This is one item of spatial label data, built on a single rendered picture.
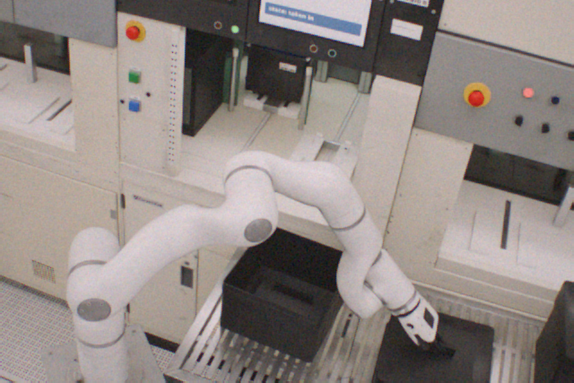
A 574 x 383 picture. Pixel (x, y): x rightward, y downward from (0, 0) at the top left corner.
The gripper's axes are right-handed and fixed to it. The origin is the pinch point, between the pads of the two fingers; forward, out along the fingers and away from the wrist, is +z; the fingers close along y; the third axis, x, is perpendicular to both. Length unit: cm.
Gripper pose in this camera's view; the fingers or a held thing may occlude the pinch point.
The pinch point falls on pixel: (438, 344)
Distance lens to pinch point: 186.8
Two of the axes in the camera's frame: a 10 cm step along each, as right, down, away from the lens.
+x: -7.6, 3.9, 5.3
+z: 5.9, 7.5, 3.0
